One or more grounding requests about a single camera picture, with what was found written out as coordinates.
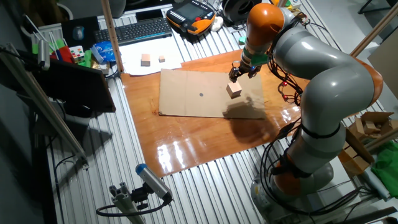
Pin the cardboard box of wood blocks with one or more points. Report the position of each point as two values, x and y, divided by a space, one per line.
373 124

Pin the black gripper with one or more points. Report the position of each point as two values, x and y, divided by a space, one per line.
248 68

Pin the grey rolled sheet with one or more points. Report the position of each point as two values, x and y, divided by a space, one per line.
374 185

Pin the wooden pole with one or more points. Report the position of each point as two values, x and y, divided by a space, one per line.
382 139
112 34
373 31

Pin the grey computer mouse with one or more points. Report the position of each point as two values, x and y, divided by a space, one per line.
78 33

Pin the large wooden cube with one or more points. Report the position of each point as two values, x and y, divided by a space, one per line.
145 60

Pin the flat cardboard sheet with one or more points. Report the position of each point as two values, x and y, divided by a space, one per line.
192 93

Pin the aluminium profile bracket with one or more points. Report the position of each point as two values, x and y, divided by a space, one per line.
124 202

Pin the aluminium frame rail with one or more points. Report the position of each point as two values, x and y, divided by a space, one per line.
46 112

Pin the dark flat panel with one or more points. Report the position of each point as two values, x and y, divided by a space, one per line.
74 87

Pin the black round spool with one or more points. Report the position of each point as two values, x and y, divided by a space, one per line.
236 9

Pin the colourful puzzle cube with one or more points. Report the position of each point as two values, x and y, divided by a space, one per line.
76 53

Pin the small green object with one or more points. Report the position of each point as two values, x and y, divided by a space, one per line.
242 40

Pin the black chair base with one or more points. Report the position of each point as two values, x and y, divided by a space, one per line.
373 4

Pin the black mouse pad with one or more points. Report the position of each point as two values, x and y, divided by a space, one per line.
90 28

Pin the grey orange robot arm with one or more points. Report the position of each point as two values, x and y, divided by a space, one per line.
335 84

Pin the white paper sheet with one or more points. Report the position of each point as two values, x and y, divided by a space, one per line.
133 59

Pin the brown board panel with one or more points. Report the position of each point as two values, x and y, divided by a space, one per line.
385 65

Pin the glossy orange wooden board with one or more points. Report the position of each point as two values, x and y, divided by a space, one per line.
186 140

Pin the green gripper mounting flange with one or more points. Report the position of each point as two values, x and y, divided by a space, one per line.
256 59

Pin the red plastic item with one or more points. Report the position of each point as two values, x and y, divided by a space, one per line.
63 54

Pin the light wooden block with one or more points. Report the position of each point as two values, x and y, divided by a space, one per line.
234 90

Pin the black computer keyboard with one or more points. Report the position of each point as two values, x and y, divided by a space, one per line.
133 31

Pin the blue plastic packet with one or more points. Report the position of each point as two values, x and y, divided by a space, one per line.
105 51

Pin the orange black teach pendant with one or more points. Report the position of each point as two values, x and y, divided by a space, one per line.
189 15

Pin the black phone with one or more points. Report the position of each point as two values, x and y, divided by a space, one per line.
149 14

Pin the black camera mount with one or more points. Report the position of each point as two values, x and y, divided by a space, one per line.
140 196

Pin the white rounded object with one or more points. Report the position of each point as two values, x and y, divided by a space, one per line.
217 24

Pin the small wooden cube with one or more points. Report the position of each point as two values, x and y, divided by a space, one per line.
161 58

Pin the silver camera with blue cap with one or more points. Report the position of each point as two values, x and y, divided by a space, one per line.
154 182

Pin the green cloth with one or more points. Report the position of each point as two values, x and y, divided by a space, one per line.
388 171

